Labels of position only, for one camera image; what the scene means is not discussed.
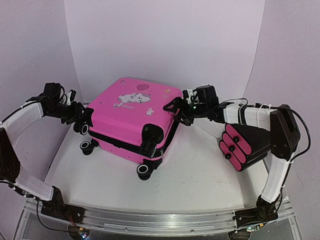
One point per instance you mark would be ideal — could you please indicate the pink hard-shell kids suitcase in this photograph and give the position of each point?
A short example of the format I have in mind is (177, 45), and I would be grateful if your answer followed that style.
(128, 120)

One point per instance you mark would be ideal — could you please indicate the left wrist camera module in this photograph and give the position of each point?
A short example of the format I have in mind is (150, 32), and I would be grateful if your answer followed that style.
(70, 97)

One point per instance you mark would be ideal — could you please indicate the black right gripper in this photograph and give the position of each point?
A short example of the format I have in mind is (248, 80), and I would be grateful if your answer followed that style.
(183, 110)

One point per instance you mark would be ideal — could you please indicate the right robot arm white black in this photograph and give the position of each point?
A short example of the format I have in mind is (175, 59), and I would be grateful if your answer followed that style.
(285, 135)

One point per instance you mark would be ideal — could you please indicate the pink and black drawer organizer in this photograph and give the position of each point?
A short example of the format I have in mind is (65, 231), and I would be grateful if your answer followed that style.
(244, 145)

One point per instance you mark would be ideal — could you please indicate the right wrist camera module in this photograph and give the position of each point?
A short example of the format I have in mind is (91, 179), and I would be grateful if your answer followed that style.
(191, 96)

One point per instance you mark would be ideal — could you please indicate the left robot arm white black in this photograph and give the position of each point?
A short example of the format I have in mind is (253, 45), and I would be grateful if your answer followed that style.
(14, 129)

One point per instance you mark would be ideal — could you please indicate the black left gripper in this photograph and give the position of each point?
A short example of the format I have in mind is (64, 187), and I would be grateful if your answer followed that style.
(76, 111)

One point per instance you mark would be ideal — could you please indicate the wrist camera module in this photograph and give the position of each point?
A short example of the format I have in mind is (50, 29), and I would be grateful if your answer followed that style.
(191, 96)
(70, 97)

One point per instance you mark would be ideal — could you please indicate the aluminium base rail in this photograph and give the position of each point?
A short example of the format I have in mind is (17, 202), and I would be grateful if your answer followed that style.
(157, 223)

